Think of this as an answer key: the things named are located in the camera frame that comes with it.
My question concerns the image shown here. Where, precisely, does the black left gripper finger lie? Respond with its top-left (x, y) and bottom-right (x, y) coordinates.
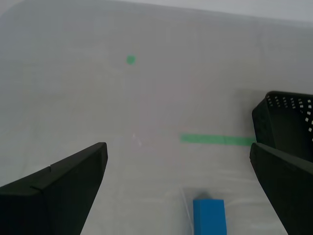
top-left (249, 142), bottom-right (313, 235)
top-left (0, 142), bottom-right (109, 235)

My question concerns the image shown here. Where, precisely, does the black perforated plastic basket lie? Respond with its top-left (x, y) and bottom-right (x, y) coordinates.
top-left (251, 91), bottom-right (313, 164)

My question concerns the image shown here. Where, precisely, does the blue rectangular block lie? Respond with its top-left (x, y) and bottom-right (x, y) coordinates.
top-left (192, 199), bottom-right (228, 235)

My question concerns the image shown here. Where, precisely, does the long green tape strip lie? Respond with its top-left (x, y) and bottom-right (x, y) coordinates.
top-left (180, 133), bottom-right (257, 147)

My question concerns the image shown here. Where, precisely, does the white table cloth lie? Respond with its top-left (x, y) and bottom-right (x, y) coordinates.
top-left (0, 0), bottom-right (313, 235)

